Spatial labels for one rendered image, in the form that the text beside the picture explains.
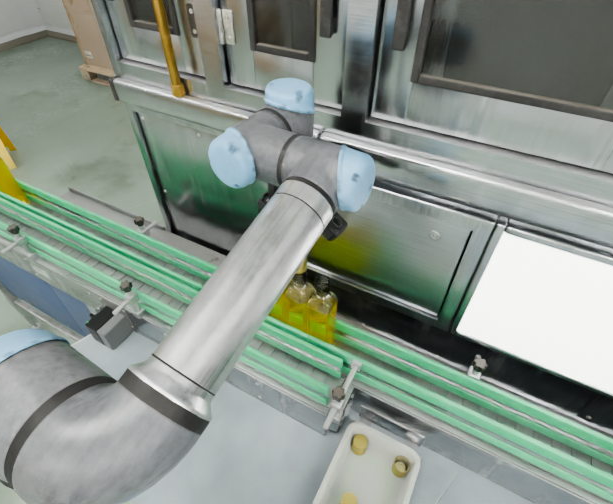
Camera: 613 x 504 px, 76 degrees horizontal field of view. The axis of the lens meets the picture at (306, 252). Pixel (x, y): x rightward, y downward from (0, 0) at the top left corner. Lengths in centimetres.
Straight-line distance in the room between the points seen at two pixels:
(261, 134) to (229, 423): 79
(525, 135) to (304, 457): 83
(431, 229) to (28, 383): 67
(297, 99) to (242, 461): 83
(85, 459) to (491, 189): 66
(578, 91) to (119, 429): 70
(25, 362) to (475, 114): 69
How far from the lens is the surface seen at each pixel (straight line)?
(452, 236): 81
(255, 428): 111
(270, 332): 100
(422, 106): 75
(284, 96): 60
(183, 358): 40
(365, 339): 100
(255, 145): 54
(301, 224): 44
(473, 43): 71
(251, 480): 107
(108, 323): 128
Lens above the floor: 178
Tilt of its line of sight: 45 degrees down
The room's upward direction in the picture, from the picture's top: straight up
